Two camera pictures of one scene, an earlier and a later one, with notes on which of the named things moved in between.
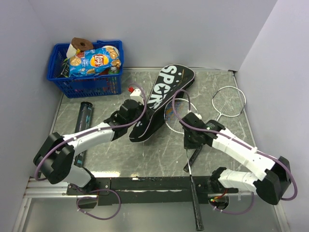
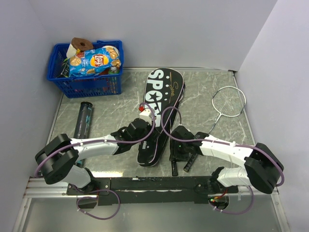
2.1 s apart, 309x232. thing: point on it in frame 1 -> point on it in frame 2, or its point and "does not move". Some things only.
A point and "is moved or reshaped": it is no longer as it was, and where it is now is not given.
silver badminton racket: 227,102 does not move
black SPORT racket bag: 174,79 is moved or reshaped
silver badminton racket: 175,110 -> 174,168
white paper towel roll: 71,51 does not move
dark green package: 65,68 does not move
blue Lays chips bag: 94,62 does not move
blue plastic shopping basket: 108,84 does not move
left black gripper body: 138,113 -> 144,134
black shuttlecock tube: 83,122 does not move
